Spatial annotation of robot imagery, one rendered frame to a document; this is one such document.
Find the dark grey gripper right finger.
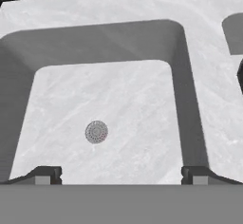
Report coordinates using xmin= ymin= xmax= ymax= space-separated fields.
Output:
xmin=180 ymin=165 xmax=243 ymax=186

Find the grey rounded block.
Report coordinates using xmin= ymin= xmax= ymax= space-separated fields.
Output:
xmin=221 ymin=12 xmax=243 ymax=57

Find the black pan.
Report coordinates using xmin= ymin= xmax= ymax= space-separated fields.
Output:
xmin=236 ymin=57 xmax=243 ymax=96

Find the round metal sink drain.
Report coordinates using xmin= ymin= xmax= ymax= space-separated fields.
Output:
xmin=84 ymin=120 xmax=109 ymax=145

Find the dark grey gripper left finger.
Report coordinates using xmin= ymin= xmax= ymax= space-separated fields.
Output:
xmin=0 ymin=165 xmax=64 ymax=186

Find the white marble sink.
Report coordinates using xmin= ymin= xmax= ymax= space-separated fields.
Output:
xmin=0 ymin=18 xmax=211 ymax=186

